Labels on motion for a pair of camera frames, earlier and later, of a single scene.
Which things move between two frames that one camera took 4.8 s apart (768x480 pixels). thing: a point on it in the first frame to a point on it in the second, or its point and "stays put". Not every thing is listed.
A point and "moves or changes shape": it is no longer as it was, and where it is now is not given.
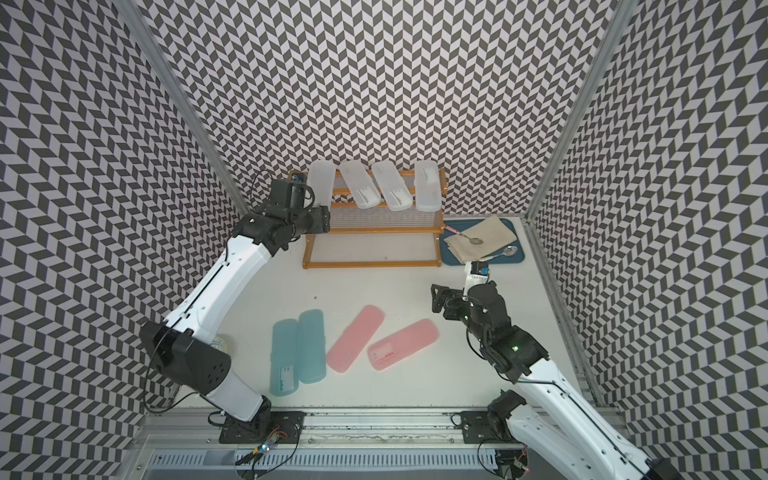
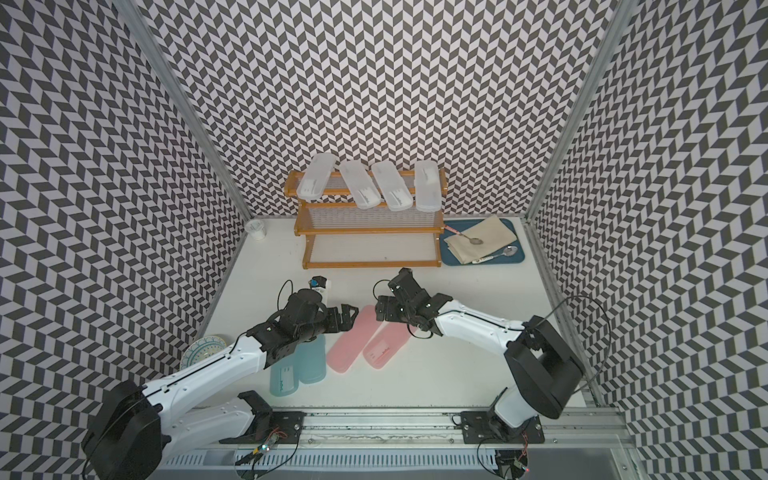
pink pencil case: [400, 345] moves or changes shape
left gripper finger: [320, 220] to [332, 324]
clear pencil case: [321, 176] moves or changes shape
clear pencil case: [428, 186] stays put
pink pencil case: [353, 338] stays put
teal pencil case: [284, 358] stays put
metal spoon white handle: [509, 250] stays put
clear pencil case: [396, 194] stays put
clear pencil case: [360, 184] stays put
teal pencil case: [312, 361] stays put
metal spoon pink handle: [473, 240] stays put
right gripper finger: [437, 297] to [387, 308]
